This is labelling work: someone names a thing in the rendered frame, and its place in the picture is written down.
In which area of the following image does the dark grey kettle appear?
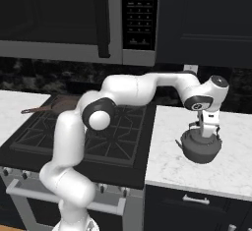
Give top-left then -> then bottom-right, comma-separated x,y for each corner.
174,129 -> 223,165

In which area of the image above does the dark base cupboard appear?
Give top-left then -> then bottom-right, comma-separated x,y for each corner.
0,175 -> 27,231

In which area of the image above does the silver drawer handle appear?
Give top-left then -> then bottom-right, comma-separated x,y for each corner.
181,193 -> 212,206

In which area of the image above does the black stove hob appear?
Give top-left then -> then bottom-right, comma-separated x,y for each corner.
0,91 -> 158,191

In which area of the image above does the brown frying pan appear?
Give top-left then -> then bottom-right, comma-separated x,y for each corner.
20,94 -> 84,116

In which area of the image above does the black microwave door handle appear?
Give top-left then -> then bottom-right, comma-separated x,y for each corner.
93,0 -> 111,59

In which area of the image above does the dark drawer front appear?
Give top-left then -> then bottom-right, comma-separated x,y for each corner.
144,184 -> 252,231

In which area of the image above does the silver oven door handle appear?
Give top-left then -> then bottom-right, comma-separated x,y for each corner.
5,178 -> 128,217

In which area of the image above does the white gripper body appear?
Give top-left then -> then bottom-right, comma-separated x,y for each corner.
199,119 -> 220,139

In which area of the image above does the dark wall cupboard door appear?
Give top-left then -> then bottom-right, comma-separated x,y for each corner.
155,0 -> 252,70

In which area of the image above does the silver black microwave oven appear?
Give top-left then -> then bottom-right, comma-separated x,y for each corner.
0,0 -> 159,68

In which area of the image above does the silver oven door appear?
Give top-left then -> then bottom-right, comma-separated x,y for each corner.
0,166 -> 146,231

